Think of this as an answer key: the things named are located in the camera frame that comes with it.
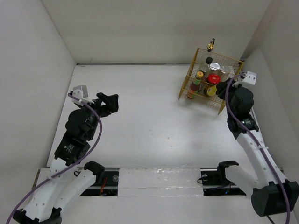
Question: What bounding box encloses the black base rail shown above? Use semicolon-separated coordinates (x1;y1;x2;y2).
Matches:
82;168;244;197

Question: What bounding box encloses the clear oil bottle gold spout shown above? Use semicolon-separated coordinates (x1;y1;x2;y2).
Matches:
203;38;215;62

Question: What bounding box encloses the silver lid shaker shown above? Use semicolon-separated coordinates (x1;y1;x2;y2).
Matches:
209;63;220;75
220;66;235;82

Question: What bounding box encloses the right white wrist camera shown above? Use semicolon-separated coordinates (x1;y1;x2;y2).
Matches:
232;71;257;89

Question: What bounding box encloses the red lid chili sauce jar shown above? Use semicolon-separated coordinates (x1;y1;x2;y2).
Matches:
204;74;221;96

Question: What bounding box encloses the gold wire basket rack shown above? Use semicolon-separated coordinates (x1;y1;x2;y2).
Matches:
179;48;243;114

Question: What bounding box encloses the small yellow oil bottle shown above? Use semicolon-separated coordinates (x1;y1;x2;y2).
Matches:
206;85;217;97

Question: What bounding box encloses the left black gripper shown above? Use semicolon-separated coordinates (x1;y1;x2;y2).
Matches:
79;92;118;140

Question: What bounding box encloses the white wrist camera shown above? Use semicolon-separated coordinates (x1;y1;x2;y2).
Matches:
69;85;94;105
232;71;257;89

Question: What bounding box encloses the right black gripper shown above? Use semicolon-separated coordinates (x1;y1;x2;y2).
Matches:
216;77;247;117

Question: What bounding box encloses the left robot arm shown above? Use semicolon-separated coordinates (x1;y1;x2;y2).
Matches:
7;90;119;224

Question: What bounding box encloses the black cap vinegar bottle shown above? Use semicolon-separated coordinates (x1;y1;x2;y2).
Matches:
199;57;213;77

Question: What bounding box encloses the yellow cap sauce bottle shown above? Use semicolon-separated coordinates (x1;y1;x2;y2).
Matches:
186;71;204;99

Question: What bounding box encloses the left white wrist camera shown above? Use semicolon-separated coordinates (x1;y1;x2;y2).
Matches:
69;85;94;105

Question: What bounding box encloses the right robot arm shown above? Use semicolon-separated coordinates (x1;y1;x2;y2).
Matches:
216;78;299;224

